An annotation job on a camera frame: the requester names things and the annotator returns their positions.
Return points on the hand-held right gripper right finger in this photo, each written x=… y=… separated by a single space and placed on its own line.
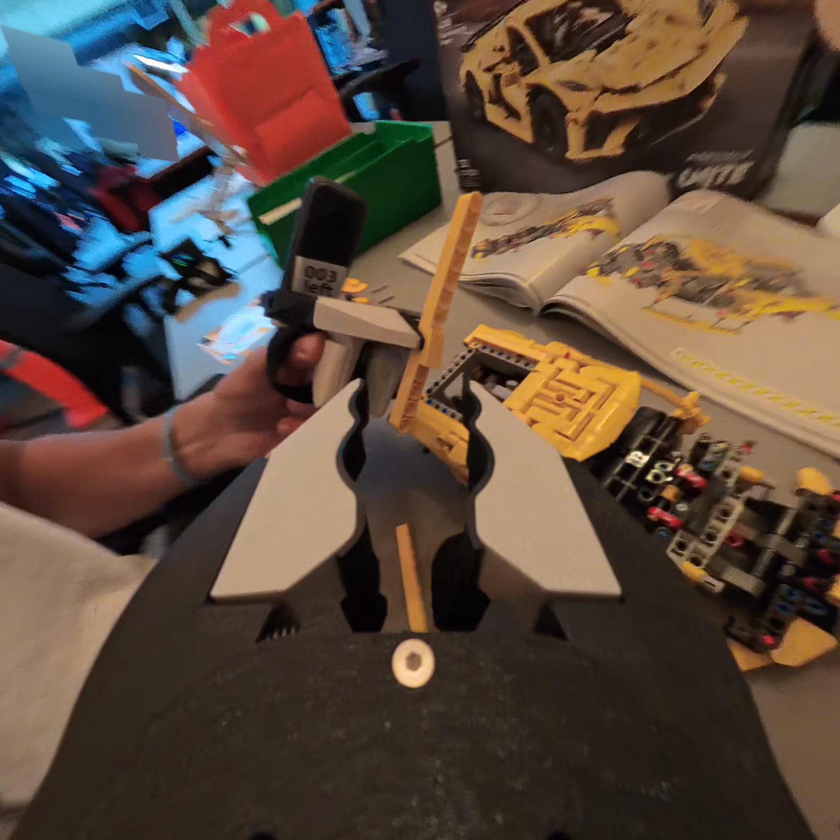
x=544 y=525

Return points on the light grey garment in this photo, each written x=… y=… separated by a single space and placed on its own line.
x=52 y=623

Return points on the person's left hand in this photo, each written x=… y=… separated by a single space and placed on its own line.
x=229 y=426

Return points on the clear plastic bag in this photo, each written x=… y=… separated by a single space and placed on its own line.
x=236 y=334

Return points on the black device green display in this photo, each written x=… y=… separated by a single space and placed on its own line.
x=190 y=266

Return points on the green storage bin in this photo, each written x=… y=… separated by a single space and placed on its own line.
x=394 y=184

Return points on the yellow black brick car model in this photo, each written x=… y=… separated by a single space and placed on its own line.
x=571 y=400

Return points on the black toy car box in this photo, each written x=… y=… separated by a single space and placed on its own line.
x=623 y=65

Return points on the orange bag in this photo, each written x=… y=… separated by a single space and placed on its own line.
x=275 y=98

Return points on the long yellow brick beam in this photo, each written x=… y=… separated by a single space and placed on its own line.
x=410 y=571

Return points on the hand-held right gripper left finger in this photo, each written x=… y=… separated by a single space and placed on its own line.
x=289 y=525

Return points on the grey desk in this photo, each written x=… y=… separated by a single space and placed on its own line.
x=800 y=735

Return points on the open instruction booklet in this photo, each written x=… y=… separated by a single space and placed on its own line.
x=656 y=341

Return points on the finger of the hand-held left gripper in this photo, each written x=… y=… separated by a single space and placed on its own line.
x=367 y=323

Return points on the long yellow brick beam assembly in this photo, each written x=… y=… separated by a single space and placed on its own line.
x=453 y=262

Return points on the pile of yellow brick parts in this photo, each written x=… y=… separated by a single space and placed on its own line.
x=354 y=285

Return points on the light blue wristband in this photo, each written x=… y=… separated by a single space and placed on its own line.
x=172 y=446

